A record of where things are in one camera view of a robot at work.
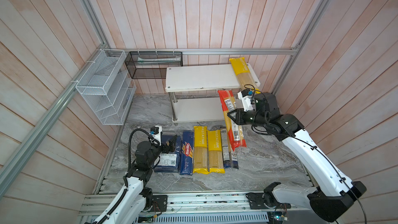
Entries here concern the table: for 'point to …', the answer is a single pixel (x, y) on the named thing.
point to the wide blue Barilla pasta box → (169, 163)
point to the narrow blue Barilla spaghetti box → (186, 156)
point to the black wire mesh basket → (152, 64)
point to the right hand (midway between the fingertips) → (228, 113)
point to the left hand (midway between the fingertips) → (169, 136)
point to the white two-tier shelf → (194, 90)
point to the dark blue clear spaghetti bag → (226, 158)
